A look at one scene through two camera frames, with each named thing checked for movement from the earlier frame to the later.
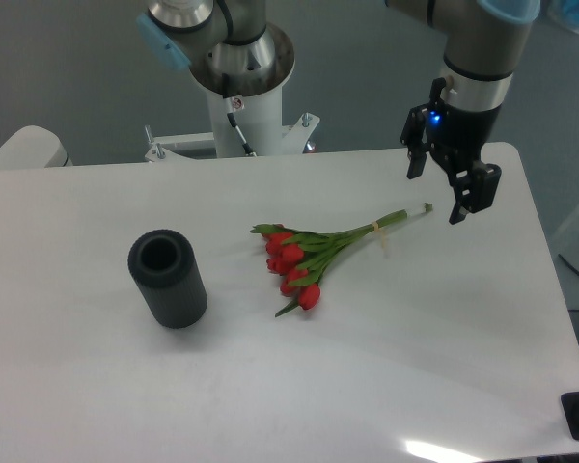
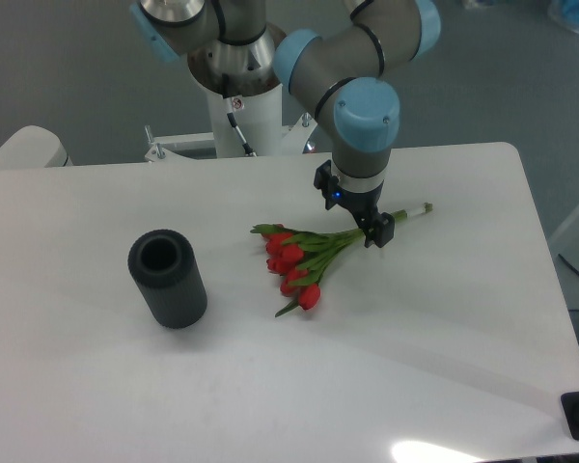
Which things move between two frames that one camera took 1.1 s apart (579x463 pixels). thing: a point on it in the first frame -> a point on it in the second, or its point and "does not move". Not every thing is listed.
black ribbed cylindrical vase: (164, 264) does not move
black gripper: (456, 139) -> (363, 205)
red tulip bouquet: (302, 257) does not move
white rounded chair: (30, 148) does not move
